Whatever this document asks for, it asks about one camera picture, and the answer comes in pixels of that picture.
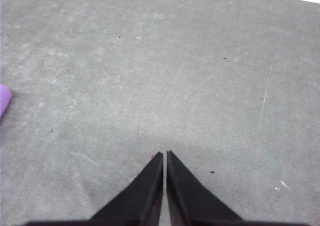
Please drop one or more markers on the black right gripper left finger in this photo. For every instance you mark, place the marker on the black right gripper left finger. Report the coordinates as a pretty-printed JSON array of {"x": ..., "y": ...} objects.
[{"x": 140, "y": 196}]

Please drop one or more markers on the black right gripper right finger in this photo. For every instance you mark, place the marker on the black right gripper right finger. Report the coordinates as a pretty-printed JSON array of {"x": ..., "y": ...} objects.
[{"x": 190, "y": 198}]

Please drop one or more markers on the purple towel with grey hem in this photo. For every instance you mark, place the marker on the purple towel with grey hem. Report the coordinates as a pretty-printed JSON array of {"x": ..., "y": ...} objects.
[{"x": 4, "y": 98}]

